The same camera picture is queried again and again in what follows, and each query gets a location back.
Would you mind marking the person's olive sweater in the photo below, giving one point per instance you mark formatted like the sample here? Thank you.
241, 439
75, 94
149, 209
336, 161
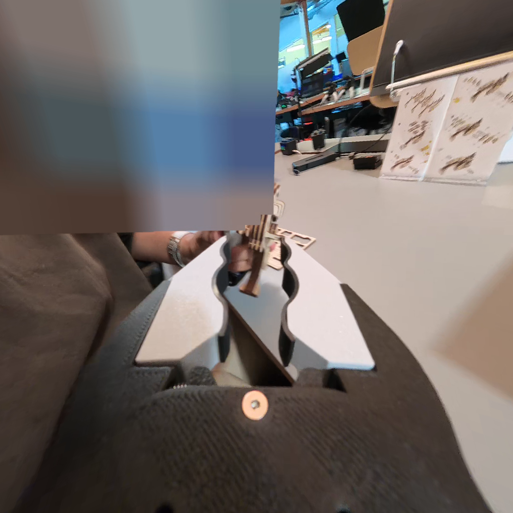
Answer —
48, 300

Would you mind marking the laser-cut wooden offcut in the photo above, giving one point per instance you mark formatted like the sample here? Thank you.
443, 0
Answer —
279, 204

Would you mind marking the blue and black container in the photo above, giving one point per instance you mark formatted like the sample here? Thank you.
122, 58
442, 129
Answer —
287, 146

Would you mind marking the wooden model figure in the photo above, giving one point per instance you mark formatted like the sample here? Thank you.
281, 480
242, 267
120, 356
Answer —
256, 256

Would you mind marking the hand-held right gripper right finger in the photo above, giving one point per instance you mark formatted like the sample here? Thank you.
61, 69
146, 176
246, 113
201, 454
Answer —
328, 324

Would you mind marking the cluttered workbench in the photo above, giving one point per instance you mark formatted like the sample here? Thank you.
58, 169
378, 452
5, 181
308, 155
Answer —
320, 102

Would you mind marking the person's left hand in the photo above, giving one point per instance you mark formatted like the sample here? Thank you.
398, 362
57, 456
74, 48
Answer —
200, 244

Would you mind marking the black monitor stand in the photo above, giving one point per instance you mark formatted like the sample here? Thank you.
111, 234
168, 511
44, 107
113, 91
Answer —
316, 160

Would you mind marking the person's left forearm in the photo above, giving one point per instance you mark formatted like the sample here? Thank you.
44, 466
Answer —
152, 246

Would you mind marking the laser-cut wooden parts sheet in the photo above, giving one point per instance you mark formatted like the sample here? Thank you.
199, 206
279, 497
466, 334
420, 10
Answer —
274, 261

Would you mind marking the grey desk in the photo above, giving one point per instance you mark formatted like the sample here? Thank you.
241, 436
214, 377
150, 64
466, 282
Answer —
380, 240

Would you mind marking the black power brick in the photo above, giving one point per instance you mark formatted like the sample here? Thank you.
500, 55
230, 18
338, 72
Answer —
366, 162

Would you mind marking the black document stand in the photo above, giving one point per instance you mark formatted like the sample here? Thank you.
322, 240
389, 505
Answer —
441, 36

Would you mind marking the silver wrist band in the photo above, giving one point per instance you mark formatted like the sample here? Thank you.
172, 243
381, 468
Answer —
176, 250

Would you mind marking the black cup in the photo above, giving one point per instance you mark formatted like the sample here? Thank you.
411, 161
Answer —
318, 139

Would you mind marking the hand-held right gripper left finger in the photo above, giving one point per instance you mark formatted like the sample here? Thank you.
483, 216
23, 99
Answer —
184, 316

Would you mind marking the printed instruction sheet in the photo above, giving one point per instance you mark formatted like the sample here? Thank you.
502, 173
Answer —
441, 132

